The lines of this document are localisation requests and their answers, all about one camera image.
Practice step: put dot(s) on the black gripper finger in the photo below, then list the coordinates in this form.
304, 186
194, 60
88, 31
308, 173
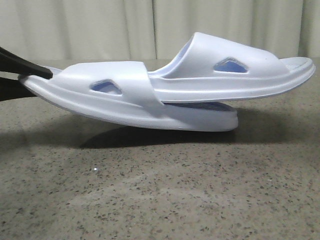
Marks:
12, 63

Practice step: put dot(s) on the light blue slipper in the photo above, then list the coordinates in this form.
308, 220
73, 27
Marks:
121, 92
209, 68

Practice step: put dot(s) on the white curtain backdrop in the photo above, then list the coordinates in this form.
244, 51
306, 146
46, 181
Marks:
154, 29

